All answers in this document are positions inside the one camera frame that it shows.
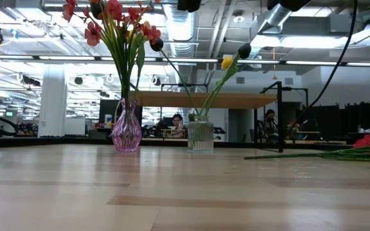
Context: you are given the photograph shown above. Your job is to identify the pink glass vase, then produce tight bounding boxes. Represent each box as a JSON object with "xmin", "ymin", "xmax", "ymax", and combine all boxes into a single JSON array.
[{"xmin": 111, "ymin": 98, "xmax": 143, "ymax": 153}]

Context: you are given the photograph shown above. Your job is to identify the orange artificial flower bunch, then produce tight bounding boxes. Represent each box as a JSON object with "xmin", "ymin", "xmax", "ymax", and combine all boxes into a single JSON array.
[{"xmin": 62, "ymin": 0, "xmax": 164, "ymax": 100}]

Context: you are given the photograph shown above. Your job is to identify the clear ribbed glass vase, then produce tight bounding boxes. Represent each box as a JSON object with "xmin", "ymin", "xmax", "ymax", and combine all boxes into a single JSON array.
[{"xmin": 187, "ymin": 115, "xmax": 215, "ymax": 154}]

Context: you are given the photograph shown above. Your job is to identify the person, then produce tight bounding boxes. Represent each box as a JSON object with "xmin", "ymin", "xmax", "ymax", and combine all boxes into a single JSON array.
[
  {"xmin": 263, "ymin": 108, "xmax": 281, "ymax": 141},
  {"xmin": 170, "ymin": 113, "xmax": 188, "ymax": 131}
]

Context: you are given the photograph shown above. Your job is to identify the small wooden shelf stand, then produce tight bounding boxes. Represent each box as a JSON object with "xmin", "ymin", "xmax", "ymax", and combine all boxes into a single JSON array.
[{"xmin": 119, "ymin": 81, "xmax": 310, "ymax": 154}]

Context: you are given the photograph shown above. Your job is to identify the silver ventilation duct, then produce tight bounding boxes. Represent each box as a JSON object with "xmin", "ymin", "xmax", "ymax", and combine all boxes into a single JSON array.
[
  {"xmin": 236, "ymin": 0, "xmax": 303, "ymax": 62},
  {"xmin": 167, "ymin": 0, "xmax": 202, "ymax": 84}
]

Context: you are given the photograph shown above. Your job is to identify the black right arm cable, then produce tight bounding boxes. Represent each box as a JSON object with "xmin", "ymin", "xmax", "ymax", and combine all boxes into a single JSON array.
[{"xmin": 286, "ymin": 0, "xmax": 361, "ymax": 144}]

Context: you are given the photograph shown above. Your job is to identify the suspended linear light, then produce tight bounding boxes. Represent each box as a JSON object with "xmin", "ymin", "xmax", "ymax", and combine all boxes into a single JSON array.
[{"xmin": 0, "ymin": 54, "xmax": 370, "ymax": 67}]

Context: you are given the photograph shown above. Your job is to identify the black cabinets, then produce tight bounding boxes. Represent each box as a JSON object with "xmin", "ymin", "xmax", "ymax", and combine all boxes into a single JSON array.
[{"xmin": 295, "ymin": 101, "xmax": 370, "ymax": 144}]

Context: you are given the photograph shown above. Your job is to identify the black monitor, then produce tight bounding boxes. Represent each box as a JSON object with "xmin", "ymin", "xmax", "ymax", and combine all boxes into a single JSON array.
[{"xmin": 98, "ymin": 99, "xmax": 143, "ymax": 128}]

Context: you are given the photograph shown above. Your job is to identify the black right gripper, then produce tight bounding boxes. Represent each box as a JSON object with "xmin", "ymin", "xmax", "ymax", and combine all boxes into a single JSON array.
[{"xmin": 267, "ymin": 0, "xmax": 311, "ymax": 12}]

